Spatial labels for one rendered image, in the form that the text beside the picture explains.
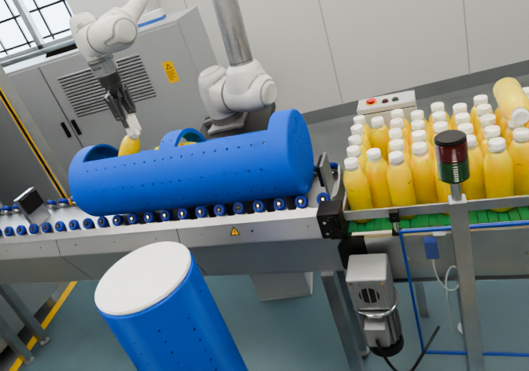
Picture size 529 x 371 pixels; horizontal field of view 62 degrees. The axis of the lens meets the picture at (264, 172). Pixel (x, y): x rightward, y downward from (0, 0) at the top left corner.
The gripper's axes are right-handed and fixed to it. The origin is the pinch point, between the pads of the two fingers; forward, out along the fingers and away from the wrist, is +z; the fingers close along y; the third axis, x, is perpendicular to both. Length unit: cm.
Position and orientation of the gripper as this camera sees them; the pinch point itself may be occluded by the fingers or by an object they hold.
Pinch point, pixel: (131, 125)
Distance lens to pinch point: 171.9
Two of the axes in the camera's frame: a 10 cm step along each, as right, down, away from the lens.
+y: -2.4, 4.9, -8.4
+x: 9.2, -1.5, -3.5
